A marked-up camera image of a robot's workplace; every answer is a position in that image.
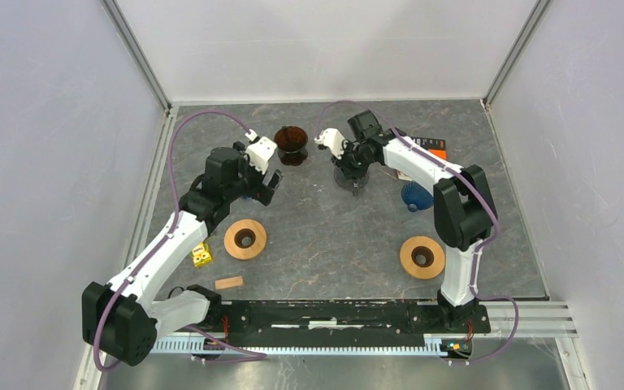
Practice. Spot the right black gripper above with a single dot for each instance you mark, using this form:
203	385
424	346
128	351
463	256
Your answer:
344	165

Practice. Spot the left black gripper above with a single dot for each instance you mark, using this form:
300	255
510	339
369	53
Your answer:
262	194

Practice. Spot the clear glass coffee server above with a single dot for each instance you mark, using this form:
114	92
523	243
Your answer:
353	185

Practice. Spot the wooden ring dripper holder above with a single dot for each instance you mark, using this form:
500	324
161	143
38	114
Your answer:
245	239

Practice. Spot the blue ribbed dripper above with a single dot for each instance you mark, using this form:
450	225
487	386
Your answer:
416	197

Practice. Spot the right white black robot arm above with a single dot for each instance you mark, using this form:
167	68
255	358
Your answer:
465	217

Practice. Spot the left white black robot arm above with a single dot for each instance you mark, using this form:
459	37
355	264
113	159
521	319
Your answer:
123	317

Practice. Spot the brown amber glass dripper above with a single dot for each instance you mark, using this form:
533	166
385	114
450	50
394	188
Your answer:
291	142

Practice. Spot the orange black coffee filter box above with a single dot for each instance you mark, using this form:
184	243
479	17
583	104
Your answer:
433	145

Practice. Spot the yellow small juice box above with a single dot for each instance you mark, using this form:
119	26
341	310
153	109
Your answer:
201	255

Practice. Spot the small wooden block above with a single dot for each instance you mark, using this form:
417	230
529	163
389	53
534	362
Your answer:
227	283

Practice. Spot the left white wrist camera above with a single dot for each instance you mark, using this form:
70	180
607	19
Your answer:
259	151

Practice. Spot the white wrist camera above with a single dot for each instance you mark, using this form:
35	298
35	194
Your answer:
331	139
259	151

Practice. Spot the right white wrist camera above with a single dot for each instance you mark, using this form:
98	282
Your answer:
331	139

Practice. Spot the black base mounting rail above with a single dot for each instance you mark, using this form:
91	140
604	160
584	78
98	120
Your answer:
338	323

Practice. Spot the white toothed cable tray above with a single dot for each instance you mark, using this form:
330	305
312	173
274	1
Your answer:
198	346

